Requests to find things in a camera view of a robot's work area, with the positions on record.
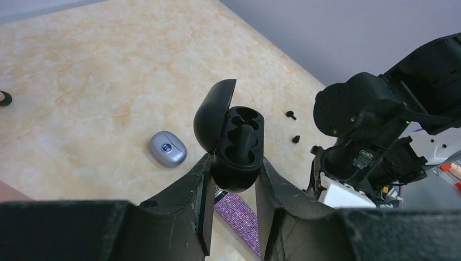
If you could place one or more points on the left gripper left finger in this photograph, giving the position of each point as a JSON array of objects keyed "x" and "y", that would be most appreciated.
[{"x": 174, "y": 224}]

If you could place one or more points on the black earbud case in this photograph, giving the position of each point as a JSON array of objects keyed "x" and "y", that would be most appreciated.
[{"x": 215, "y": 123}]

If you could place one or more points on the black earbud right middle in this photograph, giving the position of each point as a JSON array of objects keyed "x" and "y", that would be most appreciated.
[{"x": 296, "y": 139}]

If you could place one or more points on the purple earbud charging case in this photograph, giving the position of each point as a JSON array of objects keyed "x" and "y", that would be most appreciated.
[{"x": 167, "y": 149}]

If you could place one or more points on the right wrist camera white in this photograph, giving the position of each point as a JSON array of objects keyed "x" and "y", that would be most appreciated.
[{"x": 338, "y": 195}]

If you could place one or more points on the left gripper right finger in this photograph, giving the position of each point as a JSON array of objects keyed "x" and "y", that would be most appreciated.
[{"x": 294, "y": 226}]

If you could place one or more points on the purple glitter microphone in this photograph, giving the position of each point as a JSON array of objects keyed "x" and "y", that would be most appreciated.
[{"x": 240, "y": 218}]

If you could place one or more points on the black earbud far right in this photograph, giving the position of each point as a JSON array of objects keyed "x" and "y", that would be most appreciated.
[{"x": 291, "y": 115}]

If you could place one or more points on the black clip earbud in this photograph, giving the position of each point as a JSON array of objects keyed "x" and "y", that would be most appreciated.
[{"x": 244, "y": 140}]

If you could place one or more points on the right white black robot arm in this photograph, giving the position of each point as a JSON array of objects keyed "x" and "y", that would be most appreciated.
[{"x": 389, "y": 129}]

